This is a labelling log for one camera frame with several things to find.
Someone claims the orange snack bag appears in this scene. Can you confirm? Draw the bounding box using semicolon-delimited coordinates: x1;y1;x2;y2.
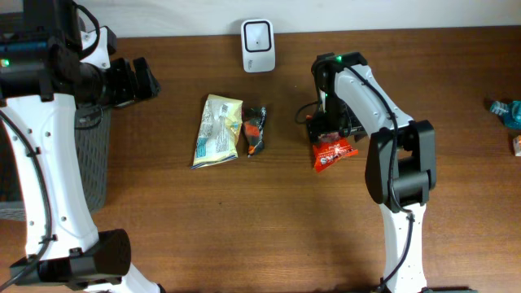
313;138;358;173

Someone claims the black silver snack packet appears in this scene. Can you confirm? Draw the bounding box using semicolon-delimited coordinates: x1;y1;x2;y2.
243;107;267;157

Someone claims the yellow white wipes pack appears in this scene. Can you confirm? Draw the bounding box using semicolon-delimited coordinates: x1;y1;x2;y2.
191;94;243;169

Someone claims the blue mouthwash bottle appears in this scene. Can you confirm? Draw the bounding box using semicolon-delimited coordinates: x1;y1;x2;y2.
489;101;520;130

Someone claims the orange tissue pack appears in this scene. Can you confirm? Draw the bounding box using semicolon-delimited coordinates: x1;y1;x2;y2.
512;135;521;157

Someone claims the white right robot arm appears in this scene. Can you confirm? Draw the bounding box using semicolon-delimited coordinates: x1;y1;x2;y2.
306;52;436;292

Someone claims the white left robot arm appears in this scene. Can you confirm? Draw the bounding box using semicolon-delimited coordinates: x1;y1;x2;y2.
1;1;162;292

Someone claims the white barcode scanner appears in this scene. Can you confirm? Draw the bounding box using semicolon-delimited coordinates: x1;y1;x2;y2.
240;19;276;73

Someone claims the dark grey plastic basket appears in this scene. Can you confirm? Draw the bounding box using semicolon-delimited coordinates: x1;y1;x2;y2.
0;11;113;221

